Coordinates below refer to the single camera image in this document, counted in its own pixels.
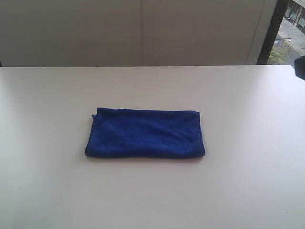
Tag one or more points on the blue microfiber towel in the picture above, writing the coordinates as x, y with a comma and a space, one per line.
126, 133

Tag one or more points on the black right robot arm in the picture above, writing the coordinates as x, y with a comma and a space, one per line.
300, 67

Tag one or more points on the dark window frame post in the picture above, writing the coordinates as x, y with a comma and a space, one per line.
272, 31

